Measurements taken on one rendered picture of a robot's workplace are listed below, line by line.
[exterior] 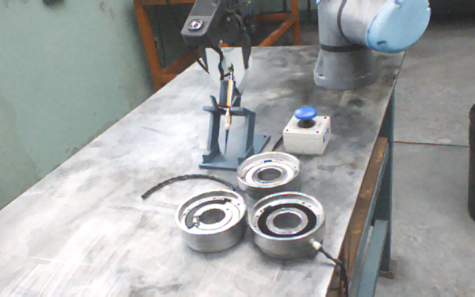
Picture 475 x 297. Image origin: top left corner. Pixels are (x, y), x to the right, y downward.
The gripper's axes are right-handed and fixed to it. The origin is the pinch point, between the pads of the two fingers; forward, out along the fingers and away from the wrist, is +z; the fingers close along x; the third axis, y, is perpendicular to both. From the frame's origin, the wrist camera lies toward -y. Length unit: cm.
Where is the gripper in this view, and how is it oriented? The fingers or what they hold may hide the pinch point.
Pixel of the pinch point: (230, 88)
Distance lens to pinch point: 84.2
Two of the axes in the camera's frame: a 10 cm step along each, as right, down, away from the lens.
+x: -9.1, -0.7, 4.0
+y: 3.8, -4.8, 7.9
